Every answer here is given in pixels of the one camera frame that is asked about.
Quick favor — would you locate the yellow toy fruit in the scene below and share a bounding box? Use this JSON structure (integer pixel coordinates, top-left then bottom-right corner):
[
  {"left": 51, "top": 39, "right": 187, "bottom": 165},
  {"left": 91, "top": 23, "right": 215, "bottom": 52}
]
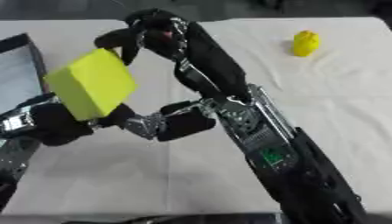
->
[{"left": 290, "top": 29, "right": 322, "bottom": 58}]

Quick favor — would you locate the yellow-green rectangular block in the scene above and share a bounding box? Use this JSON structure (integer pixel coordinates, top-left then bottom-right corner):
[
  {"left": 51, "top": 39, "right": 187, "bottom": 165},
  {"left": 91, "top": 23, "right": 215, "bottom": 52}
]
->
[{"left": 43, "top": 47, "right": 140, "bottom": 122}]

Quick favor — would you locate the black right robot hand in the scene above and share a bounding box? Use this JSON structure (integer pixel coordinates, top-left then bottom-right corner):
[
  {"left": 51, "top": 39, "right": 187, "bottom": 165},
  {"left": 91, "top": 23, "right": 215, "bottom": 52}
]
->
[{"left": 93, "top": 8, "right": 253, "bottom": 103}]

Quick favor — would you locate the black box with white inside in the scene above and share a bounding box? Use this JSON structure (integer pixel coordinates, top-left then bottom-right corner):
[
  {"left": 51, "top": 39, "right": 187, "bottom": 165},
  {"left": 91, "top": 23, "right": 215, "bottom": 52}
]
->
[{"left": 0, "top": 32, "right": 51, "bottom": 116}]

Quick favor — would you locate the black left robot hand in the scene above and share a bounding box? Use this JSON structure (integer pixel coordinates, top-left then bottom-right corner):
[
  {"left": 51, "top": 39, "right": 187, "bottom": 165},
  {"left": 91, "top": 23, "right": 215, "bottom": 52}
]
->
[{"left": 29, "top": 96, "right": 218, "bottom": 147}]

